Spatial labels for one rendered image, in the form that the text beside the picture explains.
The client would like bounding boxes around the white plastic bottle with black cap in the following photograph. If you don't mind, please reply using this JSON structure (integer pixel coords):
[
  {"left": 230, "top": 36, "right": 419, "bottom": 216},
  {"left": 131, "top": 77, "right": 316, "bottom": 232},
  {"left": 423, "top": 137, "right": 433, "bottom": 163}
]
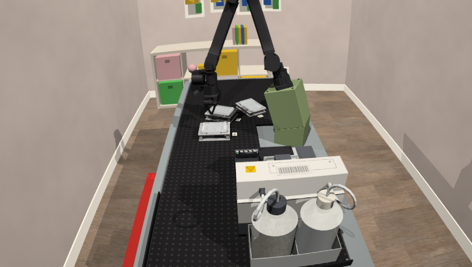
[{"left": 251, "top": 194, "right": 298, "bottom": 259}]

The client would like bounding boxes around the white plastic bottle with beige cap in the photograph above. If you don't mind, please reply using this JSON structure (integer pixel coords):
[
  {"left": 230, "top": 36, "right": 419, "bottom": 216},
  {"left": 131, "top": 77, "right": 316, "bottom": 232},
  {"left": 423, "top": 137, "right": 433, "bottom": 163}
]
[{"left": 295, "top": 190, "right": 343, "bottom": 254}]

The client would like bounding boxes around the white well plate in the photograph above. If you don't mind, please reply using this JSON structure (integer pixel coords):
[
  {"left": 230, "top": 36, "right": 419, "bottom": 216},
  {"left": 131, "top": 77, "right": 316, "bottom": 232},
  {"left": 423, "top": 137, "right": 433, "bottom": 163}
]
[
  {"left": 240, "top": 98, "right": 262, "bottom": 111},
  {"left": 214, "top": 105, "right": 234, "bottom": 116},
  {"left": 202, "top": 121, "right": 227, "bottom": 132}
]

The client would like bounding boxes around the black perforated breadboard table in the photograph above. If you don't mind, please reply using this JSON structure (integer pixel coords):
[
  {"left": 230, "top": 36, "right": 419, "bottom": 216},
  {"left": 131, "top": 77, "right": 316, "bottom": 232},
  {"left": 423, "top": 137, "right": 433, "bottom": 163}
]
[{"left": 146, "top": 78, "right": 274, "bottom": 267}]

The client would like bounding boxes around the white flexible hose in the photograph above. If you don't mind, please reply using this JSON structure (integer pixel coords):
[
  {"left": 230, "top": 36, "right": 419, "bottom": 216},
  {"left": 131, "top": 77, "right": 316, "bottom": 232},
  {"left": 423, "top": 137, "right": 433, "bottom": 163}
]
[{"left": 253, "top": 189, "right": 279, "bottom": 221}]

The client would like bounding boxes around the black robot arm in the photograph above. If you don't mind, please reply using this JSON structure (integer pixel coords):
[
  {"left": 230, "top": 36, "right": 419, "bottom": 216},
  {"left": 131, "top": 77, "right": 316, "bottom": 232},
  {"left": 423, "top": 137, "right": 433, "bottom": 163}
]
[{"left": 191, "top": 0, "right": 293, "bottom": 95}]

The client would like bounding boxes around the grey two-compartment bottle holder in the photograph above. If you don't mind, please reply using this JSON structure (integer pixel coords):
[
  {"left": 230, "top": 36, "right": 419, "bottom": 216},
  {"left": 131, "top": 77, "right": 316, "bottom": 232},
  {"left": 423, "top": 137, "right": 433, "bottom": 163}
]
[{"left": 248, "top": 224, "right": 342, "bottom": 267}]

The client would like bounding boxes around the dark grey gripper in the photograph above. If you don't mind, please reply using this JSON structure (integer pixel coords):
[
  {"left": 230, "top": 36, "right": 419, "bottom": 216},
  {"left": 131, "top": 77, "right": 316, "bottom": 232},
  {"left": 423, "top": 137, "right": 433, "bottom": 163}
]
[{"left": 203, "top": 83, "right": 222, "bottom": 115}]

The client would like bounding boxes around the grey curved hose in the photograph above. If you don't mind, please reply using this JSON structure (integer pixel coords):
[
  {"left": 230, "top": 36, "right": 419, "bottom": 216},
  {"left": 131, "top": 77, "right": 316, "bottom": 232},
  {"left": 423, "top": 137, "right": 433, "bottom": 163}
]
[{"left": 326, "top": 184, "right": 357, "bottom": 210}]

